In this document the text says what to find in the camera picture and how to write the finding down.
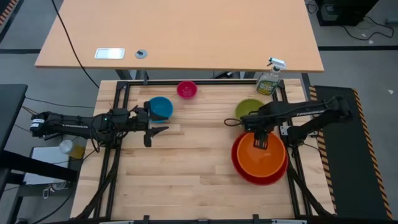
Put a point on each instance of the white board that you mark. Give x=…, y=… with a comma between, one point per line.
x=43, y=155

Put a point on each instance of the blue bowl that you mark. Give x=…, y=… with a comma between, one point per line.
x=163, y=107

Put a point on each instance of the large red bowl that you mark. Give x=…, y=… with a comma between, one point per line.
x=258, y=182

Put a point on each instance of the light wood desk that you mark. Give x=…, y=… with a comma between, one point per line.
x=186, y=31

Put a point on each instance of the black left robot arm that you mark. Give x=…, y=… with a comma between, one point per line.
x=71, y=126

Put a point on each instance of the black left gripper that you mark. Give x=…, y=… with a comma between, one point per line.
x=142, y=118

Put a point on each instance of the large orange bowl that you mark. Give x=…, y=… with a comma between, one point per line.
x=261, y=161

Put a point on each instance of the black side table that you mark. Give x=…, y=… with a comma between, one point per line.
x=11, y=102

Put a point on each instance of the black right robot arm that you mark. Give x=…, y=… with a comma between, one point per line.
x=311, y=112

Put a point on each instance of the clear spray bottle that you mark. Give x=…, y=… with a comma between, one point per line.
x=267, y=85

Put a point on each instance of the black computer case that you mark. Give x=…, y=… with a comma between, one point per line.
x=342, y=12

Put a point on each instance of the hazard-striped floor tape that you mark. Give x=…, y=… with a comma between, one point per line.
x=7, y=11

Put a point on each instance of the clear plastic bottle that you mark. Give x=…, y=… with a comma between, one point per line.
x=66, y=147

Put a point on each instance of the green bowl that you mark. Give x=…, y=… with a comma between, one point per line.
x=245, y=107

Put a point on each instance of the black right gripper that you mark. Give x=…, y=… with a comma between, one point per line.
x=259, y=124

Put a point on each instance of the small magenta bowl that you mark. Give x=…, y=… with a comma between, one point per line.
x=186, y=90

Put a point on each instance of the black hazard-striped floor mat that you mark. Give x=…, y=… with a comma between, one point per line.
x=342, y=171

